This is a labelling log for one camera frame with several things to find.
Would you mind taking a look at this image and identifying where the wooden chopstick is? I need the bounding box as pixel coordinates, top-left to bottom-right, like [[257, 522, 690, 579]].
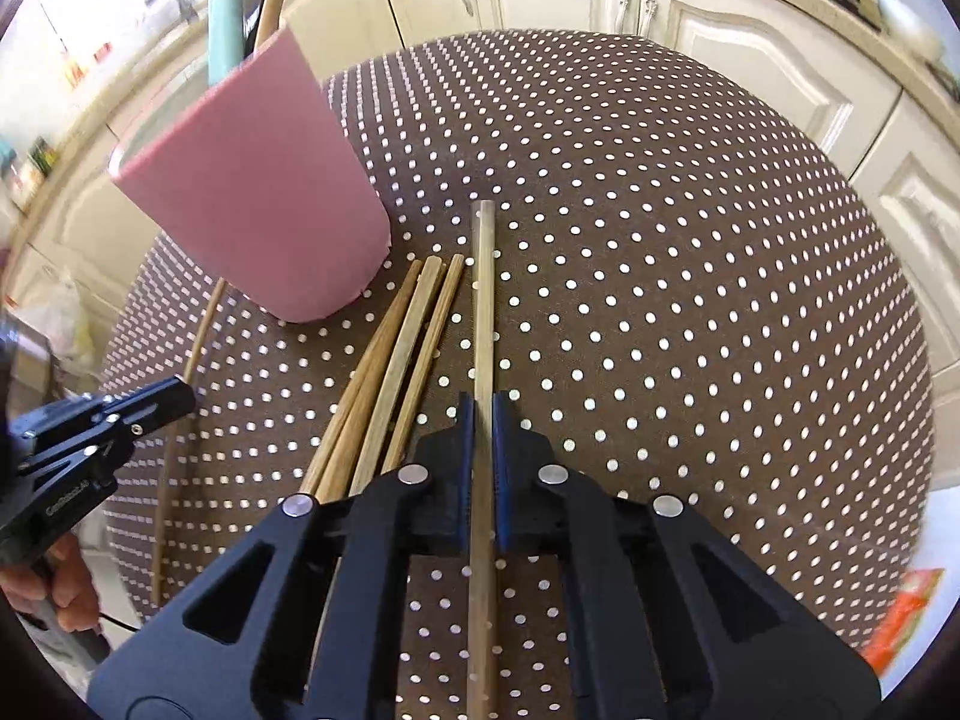
[[299, 260, 421, 494], [148, 276, 232, 608], [350, 255, 444, 496], [381, 254, 466, 475], [467, 200, 496, 718]]

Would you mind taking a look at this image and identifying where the left hand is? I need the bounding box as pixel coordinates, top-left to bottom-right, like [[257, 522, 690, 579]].
[[2, 532, 101, 632]]

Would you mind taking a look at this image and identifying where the orange snack package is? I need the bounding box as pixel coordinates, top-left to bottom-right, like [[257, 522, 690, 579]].
[[862, 569, 944, 676]]

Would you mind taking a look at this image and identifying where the pink utensil holder cup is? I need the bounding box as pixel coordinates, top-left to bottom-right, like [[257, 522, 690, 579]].
[[112, 31, 391, 323]]

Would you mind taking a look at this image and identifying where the brown polka dot tablecloth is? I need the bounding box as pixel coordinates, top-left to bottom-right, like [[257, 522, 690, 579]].
[[145, 31, 932, 718]]

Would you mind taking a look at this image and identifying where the teal handled utensil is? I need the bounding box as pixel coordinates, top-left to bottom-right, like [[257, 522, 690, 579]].
[[206, 0, 244, 88]]

